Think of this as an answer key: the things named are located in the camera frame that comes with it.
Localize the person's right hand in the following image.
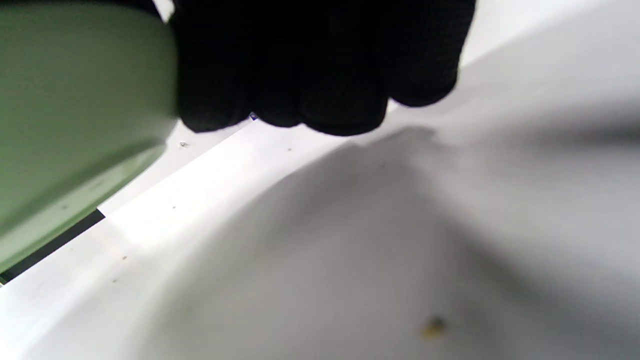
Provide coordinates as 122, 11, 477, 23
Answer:
167, 0, 477, 137

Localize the green seasoning dish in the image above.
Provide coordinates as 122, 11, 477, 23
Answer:
0, 0, 180, 274

